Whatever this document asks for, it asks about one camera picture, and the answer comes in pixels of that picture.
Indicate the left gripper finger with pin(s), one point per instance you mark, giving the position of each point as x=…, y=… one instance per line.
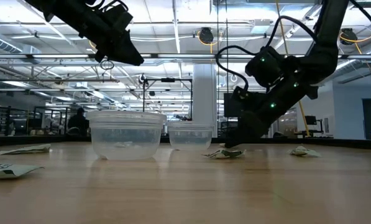
x=123, y=51

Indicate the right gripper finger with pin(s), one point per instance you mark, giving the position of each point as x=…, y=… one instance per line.
x=250, y=129

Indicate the green white sweetener packet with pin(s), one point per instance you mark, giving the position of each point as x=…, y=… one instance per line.
x=25, y=149
x=8, y=171
x=225, y=153
x=303, y=152

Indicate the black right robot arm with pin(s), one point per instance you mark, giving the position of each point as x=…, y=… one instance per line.
x=325, y=46

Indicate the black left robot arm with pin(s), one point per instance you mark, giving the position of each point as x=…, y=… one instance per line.
x=64, y=15

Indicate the black monitor on stand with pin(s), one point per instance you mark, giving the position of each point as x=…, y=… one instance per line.
x=311, y=119

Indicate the white building column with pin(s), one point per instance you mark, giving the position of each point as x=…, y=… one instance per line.
x=204, y=99

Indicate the clear plastic container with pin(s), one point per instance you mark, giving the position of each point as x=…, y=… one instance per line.
x=189, y=138
x=126, y=137

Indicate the person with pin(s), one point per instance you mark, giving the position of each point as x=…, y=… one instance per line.
x=78, y=123

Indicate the metal storage rack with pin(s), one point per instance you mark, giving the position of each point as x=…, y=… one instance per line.
x=7, y=123

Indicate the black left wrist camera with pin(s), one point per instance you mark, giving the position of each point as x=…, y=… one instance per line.
x=121, y=18

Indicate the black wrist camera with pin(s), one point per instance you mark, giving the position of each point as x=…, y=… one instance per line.
x=121, y=18
x=241, y=93

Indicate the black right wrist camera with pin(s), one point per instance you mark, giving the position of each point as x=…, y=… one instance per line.
x=241, y=93

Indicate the black background frame station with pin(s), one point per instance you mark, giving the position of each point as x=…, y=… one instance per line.
x=168, y=80

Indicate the black aluminium table frame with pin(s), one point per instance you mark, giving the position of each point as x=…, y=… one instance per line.
x=343, y=143

